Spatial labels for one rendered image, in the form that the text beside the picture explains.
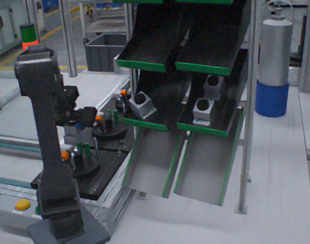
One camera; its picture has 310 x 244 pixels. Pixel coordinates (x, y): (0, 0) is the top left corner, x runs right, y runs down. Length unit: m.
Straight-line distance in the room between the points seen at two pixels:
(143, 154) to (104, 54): 2.12
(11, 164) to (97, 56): 1.90
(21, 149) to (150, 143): 0.58
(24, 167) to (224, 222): 0.74
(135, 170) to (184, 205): 0.22
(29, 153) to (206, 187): 0.72
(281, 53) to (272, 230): 0.83
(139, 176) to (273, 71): 0.88
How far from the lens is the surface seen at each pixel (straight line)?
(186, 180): 1.05
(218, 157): 1.04
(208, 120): 0.91
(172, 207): 1.21
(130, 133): 1.40
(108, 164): 1.24
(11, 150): 1.51
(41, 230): 0.89
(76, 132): 1.15
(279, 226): 1.17
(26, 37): 1.25
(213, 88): 0.95
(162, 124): 0.96
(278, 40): 1.67
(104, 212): 1.06
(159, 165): 1.06
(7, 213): 1.15
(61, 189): 0.79
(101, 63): 3.18
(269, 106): 1.76
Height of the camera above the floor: 1.64
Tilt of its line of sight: 27 degrees down
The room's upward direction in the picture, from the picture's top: 3 degrees counter-clockwise
